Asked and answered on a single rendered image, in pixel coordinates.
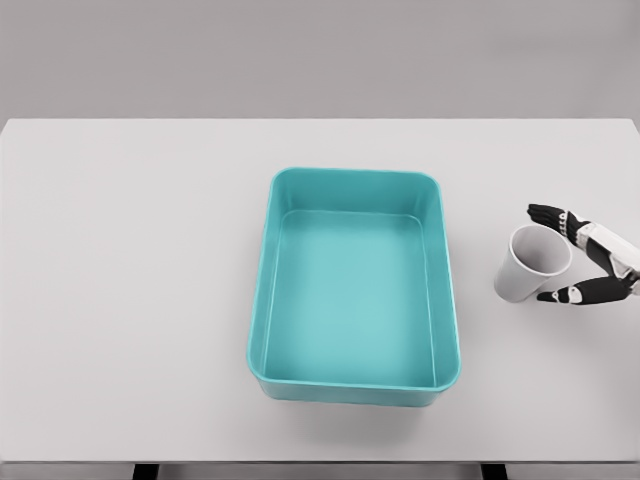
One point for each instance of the white paper cup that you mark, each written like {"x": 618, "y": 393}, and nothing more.
{"x": 520, "y": 280}

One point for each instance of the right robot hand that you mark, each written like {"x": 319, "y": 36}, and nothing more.
{"x": 602, "y": 247}

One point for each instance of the teal rectangular plastic basket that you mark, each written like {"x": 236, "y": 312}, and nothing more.
{"x": 352, "y": 300}

